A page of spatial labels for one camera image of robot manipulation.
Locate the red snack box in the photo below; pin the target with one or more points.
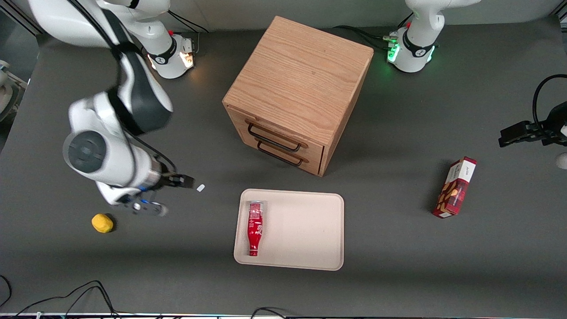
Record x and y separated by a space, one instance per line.
454 190

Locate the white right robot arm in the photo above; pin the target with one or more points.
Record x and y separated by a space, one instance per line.
115 159

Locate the yellow lemon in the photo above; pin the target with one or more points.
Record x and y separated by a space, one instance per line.
102 223

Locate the grey white equipment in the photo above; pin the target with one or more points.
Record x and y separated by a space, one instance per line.
9 93

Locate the black metal frame bar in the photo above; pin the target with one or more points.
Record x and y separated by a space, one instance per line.
29 22

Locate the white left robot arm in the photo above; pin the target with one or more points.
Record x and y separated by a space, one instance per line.
416 44

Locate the wooden drawer cabinet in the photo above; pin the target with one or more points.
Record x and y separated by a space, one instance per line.
301 79

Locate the beige rectangular tray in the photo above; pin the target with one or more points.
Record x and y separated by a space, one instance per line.
301 230

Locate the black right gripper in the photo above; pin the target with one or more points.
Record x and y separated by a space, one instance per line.
168 180

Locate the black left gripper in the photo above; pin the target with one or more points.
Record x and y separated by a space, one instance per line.
552 128

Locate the red coke bottle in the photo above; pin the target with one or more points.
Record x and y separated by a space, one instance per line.
255 226

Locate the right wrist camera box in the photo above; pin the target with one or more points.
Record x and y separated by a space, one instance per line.
146 207

